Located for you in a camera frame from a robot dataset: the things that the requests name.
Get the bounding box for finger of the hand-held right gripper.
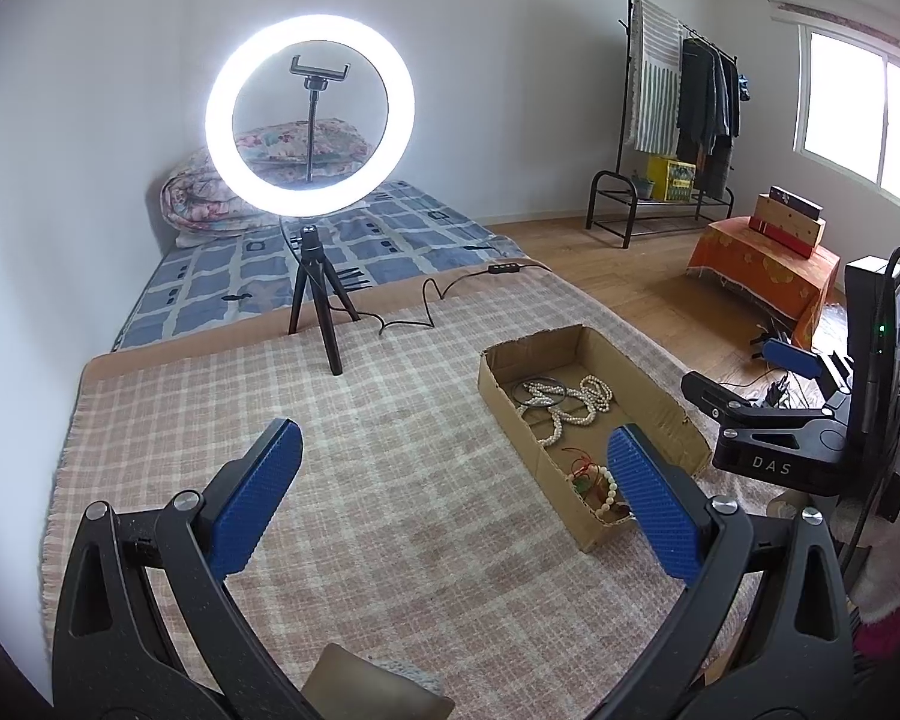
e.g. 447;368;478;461
763;337;850;392
681;369;833;428

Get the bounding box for brown cardboard box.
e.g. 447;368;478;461
478;324;713;554

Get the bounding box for red string bracelet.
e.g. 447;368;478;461
562;448;602;496

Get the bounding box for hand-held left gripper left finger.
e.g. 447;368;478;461
51;418;323;720

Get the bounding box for white pearl necklace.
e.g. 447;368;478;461
516;375;616;447

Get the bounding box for striped towel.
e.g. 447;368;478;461
624;0;683;155

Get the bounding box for dark blue bangle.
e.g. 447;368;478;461
521;377;569;407

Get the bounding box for pink plaid blanket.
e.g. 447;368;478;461
41;264;788;720

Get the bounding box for red gift box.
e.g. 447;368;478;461
748;195;828;256

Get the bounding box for window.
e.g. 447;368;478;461
795;22;900;211

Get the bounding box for dark flat box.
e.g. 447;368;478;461
769;186;824;220

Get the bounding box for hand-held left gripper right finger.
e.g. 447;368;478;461
592;424;856;720

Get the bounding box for pale yellow bead bracelet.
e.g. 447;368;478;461
570;465;635;522

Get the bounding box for black clothes rack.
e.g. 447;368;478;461
585;0;740;250

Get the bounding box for white ring light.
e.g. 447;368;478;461
205;13;416;215

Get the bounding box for black power cable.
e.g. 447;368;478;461
379;261;552;338

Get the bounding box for brown flat sheet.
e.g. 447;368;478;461
300;641;455;720

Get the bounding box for floral folded quilt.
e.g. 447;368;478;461
160;118;380;248

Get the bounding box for dark hanging clothes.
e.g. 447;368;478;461
675;37;743;196

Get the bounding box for blue patterned mattress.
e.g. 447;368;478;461
111;180;541;353

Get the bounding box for yellow box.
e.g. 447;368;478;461
647;155;697;203

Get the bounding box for black cable bundle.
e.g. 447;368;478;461
750;322;800;407

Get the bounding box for orange cloth covered table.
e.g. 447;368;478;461
686;216;841;350

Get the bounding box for black phone holder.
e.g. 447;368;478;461
289;54;353;185

